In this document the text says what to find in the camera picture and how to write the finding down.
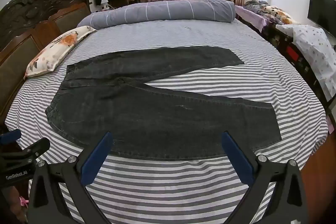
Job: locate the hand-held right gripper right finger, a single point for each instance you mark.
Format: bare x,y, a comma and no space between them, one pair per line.
237,161

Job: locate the small white house lamp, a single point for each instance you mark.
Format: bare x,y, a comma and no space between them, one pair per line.
104,4

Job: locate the grey rolled duvet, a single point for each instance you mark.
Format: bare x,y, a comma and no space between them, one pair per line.
168,11

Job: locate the dark grey denim pants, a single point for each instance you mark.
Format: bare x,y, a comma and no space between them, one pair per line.
147,116

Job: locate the purple sheet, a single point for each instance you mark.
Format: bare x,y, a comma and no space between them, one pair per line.
252,18

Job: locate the striped clothes pile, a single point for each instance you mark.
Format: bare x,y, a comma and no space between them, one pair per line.
253,5

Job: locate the dark carved wooden headboard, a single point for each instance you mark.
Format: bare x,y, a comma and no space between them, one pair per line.
26,19

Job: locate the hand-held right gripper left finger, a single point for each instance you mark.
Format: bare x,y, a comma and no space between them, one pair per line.
95,161

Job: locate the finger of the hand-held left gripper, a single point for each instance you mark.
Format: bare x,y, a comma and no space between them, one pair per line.
34,149
10,137

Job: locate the floral pillow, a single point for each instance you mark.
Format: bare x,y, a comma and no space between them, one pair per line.
56,48

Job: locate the bed with striped sheet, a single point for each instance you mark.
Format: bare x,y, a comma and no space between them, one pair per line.
183,35

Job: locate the white polka dot cloth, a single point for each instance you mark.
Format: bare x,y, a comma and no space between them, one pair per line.
315,50

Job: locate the black flat television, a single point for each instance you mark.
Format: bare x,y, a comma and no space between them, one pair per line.
321,12

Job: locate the floral cushion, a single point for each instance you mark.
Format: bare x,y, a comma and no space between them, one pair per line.
279,15

